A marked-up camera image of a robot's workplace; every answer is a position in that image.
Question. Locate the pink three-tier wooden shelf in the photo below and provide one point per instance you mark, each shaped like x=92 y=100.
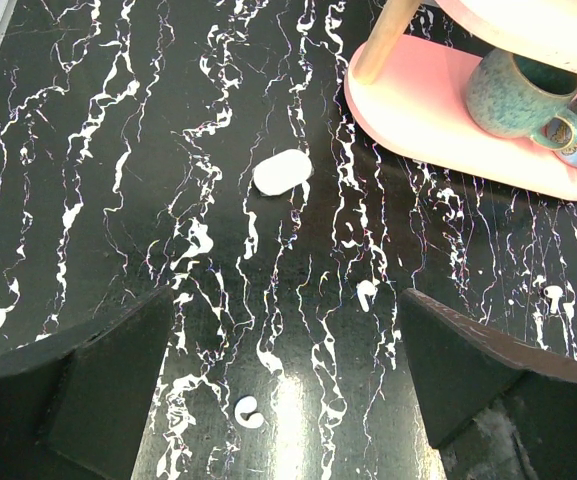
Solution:
x=407 y=94

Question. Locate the white earbud near centre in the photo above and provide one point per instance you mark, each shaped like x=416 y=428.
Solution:
x=366 y=291

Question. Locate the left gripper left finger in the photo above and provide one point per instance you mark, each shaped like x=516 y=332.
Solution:
x=74 y=405

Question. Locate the white earbud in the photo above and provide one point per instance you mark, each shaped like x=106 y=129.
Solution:
x=553 y=294
x=366 y=291

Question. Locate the white earbud centre right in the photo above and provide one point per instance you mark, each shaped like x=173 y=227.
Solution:
x=553 y=294

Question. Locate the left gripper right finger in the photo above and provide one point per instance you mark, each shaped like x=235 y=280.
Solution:
x=493 y=406

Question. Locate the teal glazed ceramic mug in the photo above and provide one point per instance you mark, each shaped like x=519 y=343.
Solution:
x=511 y=96

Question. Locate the white oval pebble case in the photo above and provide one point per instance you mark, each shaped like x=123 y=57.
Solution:
x=282 y=172

